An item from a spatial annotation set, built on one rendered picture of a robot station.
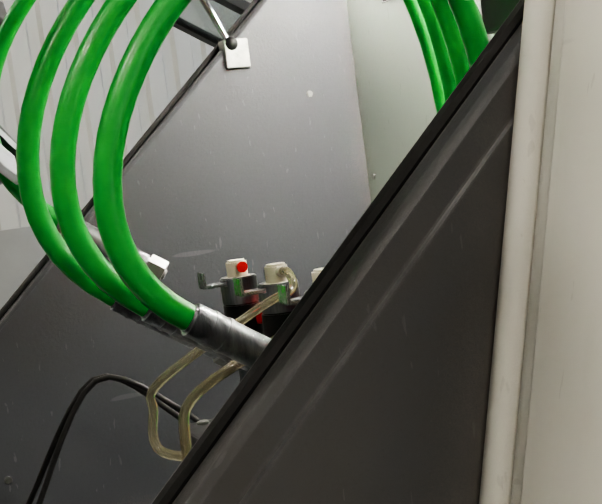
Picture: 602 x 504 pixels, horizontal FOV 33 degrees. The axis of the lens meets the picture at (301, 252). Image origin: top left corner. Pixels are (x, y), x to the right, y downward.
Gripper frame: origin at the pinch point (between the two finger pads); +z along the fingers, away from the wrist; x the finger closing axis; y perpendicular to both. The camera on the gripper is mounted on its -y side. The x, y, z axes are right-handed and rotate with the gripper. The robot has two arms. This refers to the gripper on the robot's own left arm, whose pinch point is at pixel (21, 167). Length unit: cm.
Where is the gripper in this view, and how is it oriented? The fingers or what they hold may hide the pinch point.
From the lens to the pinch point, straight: 85.7
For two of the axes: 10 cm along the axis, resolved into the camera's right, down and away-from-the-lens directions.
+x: -2.3, -1.1, -9.7
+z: 7.3, 6.4, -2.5
